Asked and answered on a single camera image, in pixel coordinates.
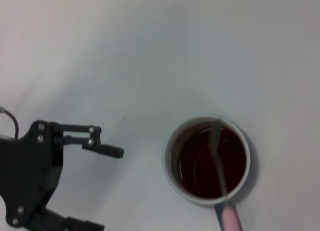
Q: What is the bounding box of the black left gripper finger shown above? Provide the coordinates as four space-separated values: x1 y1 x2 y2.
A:
51 122 125 159

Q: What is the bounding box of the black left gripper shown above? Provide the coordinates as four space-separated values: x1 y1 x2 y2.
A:
0 120 106 231

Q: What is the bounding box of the grey ceramic cup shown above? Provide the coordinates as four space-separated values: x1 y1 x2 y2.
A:
161 114 260 209

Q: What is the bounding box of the pink handled metal spoon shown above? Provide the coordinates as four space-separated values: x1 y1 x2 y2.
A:
209 119 244 231

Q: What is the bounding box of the dark tea liquid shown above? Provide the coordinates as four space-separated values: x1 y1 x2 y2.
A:
171 122 248 199

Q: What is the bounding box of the thin black plug cable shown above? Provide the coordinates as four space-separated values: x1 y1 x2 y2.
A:
3 110 20 140

